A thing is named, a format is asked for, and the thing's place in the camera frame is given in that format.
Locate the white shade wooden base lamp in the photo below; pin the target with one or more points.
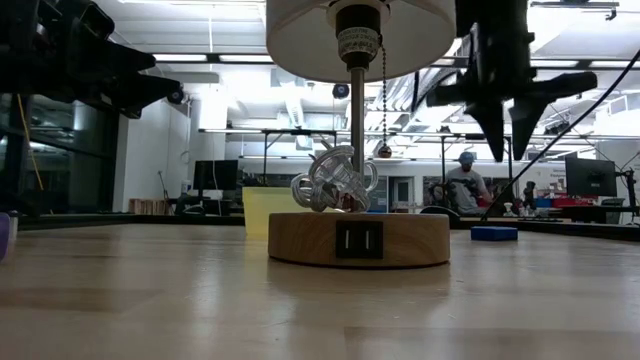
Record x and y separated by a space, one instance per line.
310 240

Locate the person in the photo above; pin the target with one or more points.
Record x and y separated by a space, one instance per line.
467 190

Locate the black ceiling dome camera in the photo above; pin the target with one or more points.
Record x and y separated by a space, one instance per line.
176 97
341 91

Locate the black computer monitor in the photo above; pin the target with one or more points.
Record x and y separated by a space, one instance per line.
215 175
590 175

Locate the blue rectangular block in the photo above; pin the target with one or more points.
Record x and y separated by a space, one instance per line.
495 233

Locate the purple wall charger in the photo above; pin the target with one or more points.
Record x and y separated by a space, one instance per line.
4 235

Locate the yellow translucent plastic bin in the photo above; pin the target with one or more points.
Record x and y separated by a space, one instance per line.
257 210

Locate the black aluminium table frame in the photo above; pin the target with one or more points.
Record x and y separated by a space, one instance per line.
125 219

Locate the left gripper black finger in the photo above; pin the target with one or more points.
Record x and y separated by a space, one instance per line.
145 95
132 60

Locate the wooden crate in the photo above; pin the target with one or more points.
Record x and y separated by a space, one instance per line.
150 206

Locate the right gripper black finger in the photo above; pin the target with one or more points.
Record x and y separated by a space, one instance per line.
522 120
492 125

